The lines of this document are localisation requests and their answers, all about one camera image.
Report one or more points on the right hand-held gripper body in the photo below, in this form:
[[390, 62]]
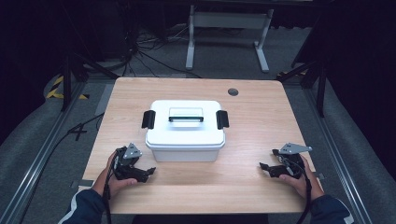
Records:
[[292, 166]]

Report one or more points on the black metal stand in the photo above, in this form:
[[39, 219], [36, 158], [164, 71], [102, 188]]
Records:
[[66, 84], [320, 90]]

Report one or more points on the white metal table frame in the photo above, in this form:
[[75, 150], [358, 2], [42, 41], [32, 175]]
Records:
[[229, 20]]

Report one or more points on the person's right hand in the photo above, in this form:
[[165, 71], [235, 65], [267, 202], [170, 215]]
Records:
[[303, 185]]

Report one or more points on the black box latch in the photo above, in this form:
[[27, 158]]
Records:
[[222, 119], [148, 119]]

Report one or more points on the yellow black floor tape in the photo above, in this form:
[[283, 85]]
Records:
[[53, 91]]

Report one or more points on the person's left hand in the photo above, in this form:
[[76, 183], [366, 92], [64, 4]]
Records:
[[112, 185]]

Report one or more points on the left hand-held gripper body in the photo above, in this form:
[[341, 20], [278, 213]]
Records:
[[126, 165]]

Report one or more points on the white plastic storage box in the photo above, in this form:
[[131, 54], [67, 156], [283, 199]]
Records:
[[186, 154]]

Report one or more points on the aluminium floor rail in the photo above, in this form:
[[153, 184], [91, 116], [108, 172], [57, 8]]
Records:
[[339, 161], [40, 155]]

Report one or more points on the white box lid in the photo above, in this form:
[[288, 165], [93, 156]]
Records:
[[186, 133]]

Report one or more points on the grey round table grommet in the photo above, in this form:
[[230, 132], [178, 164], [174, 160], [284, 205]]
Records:
[[233, 91]]

